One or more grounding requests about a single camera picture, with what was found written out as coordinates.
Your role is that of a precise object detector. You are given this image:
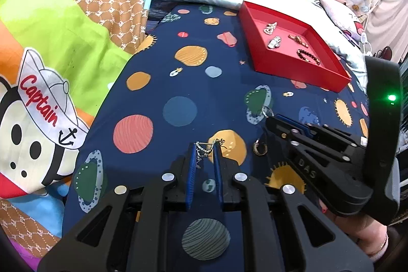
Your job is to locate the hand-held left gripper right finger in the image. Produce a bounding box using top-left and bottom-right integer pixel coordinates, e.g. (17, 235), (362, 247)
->
(207, 142), (375, 272)

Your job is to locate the pink cartoon pillow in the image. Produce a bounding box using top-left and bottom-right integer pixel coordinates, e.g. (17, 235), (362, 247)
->
(320, 0), (370, 43)

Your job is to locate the person's right hand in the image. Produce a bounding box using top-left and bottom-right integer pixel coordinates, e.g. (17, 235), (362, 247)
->
(318, 199), (389, 260)

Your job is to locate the gold hoop earring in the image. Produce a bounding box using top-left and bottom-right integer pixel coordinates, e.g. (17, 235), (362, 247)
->
(253, 140), (268, 157)

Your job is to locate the dark bead bracelet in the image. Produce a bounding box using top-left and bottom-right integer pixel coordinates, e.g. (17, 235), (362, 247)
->
(296, 49), (321, 64)

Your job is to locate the red cardboard box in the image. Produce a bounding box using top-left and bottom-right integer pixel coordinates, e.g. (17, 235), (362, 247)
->
(238, 1), (352, 92)

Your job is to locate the beige curtain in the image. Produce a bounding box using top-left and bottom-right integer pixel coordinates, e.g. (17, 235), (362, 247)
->
(363, 0), (408, 56)

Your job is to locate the navy planet print bedsheet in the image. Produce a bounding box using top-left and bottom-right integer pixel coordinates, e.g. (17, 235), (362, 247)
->
(62, 3), (372, 272)

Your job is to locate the cartoon monkey blanket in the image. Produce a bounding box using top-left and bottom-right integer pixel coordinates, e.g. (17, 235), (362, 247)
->
(0, 0), (163, 272)

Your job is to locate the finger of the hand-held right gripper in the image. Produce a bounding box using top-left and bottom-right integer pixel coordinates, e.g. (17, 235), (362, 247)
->
(276, 113), (368, 152)
(265, 116), (374, 216)

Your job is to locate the dark red chair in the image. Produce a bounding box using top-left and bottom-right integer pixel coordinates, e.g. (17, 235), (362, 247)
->
(376, 47), (394, 61)

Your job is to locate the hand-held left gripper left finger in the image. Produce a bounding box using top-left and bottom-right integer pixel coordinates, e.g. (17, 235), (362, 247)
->
(38, 142), (196, 272)

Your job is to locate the pink wrist bracelet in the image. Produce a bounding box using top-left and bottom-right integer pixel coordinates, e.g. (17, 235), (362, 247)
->
(371, 234), (390, 263)

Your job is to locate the silver watch bracelet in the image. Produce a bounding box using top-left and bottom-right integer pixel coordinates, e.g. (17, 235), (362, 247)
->
(267, 35), (283, 49)

